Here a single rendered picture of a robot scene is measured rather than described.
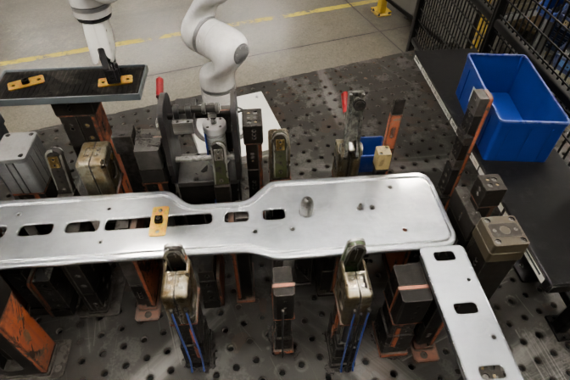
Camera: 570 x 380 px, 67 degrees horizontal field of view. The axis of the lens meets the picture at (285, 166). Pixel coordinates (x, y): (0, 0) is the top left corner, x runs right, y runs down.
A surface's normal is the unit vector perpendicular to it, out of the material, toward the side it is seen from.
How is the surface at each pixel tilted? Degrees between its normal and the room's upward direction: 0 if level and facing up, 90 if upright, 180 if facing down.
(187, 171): 0
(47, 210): 0
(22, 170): 90
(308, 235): 0
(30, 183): 90
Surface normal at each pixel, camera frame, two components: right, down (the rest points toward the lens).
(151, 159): 0.09, 0.70
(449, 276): 0.00, -0.71
